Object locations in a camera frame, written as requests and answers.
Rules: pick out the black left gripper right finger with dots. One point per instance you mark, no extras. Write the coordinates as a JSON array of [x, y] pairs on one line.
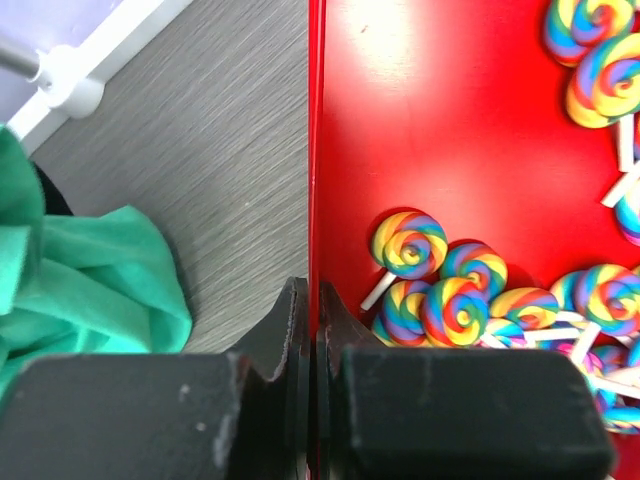
[[413, 413]]

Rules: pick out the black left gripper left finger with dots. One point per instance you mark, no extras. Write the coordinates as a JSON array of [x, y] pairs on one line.
[[238, 414]]

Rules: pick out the red square candy box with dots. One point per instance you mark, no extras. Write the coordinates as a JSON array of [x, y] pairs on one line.
[[465, 187]]

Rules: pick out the green cloth garment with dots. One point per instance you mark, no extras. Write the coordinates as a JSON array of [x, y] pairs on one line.
[[76, 284]]

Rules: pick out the black garment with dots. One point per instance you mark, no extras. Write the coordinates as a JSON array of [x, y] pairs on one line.
[[55, 203]]

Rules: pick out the white rack foot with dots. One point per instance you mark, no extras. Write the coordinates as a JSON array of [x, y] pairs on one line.
[[71, 80]]

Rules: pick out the metal clothes rack pole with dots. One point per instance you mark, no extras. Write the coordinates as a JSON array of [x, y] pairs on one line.
[[19, 59]]

